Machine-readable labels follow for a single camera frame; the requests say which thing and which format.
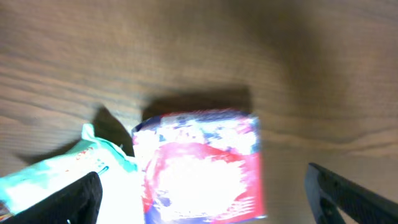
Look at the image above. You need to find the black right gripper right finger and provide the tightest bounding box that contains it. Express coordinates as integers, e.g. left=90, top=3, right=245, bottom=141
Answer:
left=304, top=163, right=397, bottom=224

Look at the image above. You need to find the purple red snack packet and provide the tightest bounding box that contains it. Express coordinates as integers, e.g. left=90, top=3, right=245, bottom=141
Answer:
left=132, top=110, right=266, bottom=223

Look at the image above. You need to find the teal snack packet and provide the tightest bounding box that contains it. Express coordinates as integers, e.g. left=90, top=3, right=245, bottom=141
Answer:
left=1, top=124, right=140, bottom=213

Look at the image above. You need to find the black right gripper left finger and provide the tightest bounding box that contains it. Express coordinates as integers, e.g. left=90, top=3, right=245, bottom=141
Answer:
left=3, top=172, right=103, bottom=224

